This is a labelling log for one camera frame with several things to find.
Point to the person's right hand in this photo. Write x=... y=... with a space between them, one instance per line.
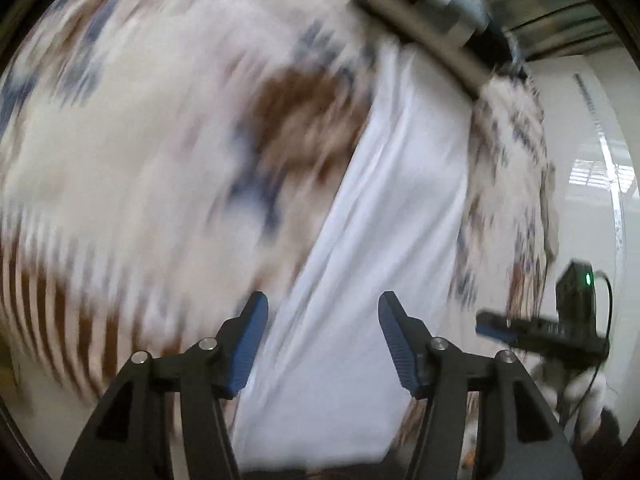
x=582 y=390

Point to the white garment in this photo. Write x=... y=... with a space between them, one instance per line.
x=390 y=210

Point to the grey metal bar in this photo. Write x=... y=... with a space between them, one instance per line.
x=420 y=35

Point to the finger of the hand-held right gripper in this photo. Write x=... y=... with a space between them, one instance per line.
x=500 y=327

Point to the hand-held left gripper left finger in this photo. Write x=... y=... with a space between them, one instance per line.
x=246 y=340

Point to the brown blue patterned blanket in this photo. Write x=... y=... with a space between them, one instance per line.
x=125 y=160

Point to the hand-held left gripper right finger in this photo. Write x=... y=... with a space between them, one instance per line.
x=400 y=342

